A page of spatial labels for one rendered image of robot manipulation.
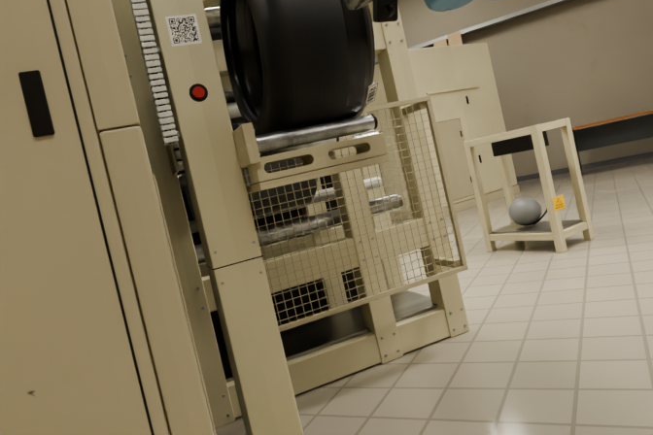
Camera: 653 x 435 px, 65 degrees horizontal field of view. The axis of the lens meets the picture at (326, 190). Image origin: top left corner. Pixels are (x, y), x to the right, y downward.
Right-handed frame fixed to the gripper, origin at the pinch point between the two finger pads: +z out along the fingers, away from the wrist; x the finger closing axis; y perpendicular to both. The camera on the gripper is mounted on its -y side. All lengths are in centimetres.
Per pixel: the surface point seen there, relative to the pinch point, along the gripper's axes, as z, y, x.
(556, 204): 153, -66, -182
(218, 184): 32, -27, 33
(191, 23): 26.9, 13.4, 30.5
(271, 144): 23.5, -21.4, 19.5
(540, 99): 507, 65, -548
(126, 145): -33, -30, 53
